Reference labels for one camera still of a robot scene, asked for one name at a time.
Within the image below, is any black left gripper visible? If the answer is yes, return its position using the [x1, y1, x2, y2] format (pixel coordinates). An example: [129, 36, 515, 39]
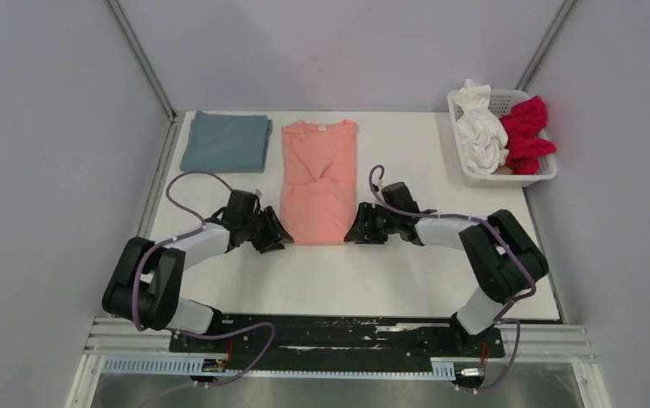
[243, 207, 295, 255]

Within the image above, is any white plastic basket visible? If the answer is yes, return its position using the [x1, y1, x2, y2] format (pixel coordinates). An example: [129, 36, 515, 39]
[447, 88, 559, 188]

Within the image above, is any aluminium frame post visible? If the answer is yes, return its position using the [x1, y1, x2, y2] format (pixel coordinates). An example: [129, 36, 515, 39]
[104, 0, 177, 122]
[516, 0, 580, 92]

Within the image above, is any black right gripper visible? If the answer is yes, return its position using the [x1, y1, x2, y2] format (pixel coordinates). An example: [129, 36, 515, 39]
[345, 203, 399, 246]

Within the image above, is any folded blue-grey t shirt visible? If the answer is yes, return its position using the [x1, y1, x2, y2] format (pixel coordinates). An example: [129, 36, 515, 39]
[179, 111, 273, 173]

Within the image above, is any crumpled red t shirt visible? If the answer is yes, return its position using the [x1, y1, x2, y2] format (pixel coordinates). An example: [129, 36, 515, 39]
[500, 96, 557, 175]

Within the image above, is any slotted white cable duct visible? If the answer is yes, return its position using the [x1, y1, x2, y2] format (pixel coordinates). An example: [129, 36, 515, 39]
[101, 355, 455, 381]

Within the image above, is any left aluminium frame post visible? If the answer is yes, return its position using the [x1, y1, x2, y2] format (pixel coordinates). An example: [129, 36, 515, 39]
[104, 0, 177, 122]

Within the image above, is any aluminium front rail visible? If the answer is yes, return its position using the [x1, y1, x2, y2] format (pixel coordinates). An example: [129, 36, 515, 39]
[83, 318, 597, 364]

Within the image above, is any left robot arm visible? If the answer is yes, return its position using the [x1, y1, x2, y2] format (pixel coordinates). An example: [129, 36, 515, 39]
[102, 190, 293, 352]

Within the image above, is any pink t shirt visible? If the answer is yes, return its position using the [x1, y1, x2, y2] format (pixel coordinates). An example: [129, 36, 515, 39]
[280, 120, 359, 246]

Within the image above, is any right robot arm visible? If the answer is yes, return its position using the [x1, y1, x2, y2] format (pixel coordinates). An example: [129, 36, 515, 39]
[344, 182, 550, 355]

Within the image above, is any right aluminium frame post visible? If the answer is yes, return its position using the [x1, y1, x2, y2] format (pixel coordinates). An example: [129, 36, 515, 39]
[516, 0, 580, 92]

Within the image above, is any crumpled white t shirt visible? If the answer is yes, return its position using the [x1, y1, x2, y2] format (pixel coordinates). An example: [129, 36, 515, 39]
[453, 78, 509, 175]

